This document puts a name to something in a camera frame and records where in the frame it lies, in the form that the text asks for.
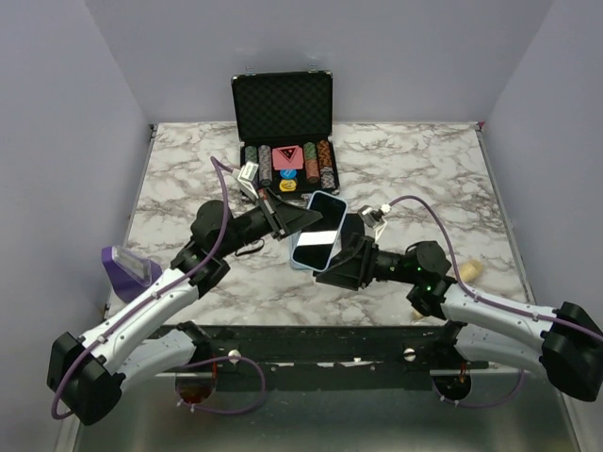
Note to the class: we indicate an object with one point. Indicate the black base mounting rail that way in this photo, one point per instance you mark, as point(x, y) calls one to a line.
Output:
point(307, 359)

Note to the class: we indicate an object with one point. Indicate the pink card deck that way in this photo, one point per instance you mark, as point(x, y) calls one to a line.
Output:
point(287, 158)

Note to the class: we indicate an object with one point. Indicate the beige wooden handle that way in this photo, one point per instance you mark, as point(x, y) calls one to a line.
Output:
point(470, 270)

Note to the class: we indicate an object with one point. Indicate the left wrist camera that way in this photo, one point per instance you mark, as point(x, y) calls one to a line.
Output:
point(245, 180)

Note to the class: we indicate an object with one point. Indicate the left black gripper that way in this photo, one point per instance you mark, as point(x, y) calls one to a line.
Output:
point(294, 219)

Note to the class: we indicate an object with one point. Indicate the purple plastic card holder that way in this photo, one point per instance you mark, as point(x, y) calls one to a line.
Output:
point(129, 274)

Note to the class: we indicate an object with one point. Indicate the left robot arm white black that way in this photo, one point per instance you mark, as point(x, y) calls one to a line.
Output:
point(86, 372)

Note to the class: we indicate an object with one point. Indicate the blue dealer button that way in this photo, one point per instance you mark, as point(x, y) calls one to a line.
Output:
point(288, 174)

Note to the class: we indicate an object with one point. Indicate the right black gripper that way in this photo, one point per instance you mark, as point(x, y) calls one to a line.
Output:
point(353, 273)

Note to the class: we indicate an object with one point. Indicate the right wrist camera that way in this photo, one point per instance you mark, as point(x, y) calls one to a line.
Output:
point(374, 219)

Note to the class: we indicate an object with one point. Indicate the black smartphone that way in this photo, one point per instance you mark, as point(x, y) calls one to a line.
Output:
point(352, 225)
point(318, 230)

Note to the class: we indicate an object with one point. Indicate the black aluminium poker chip case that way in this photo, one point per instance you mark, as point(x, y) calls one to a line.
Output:
point(283, 109)

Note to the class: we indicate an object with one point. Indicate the yellow dealer button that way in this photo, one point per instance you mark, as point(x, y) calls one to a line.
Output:
point(288, 185)

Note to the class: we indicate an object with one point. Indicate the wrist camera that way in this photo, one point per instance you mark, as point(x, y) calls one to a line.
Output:
point(374, 219)
point(245, 180)

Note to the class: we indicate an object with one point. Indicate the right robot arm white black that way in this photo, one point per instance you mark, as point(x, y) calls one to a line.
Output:
point(562, 344)

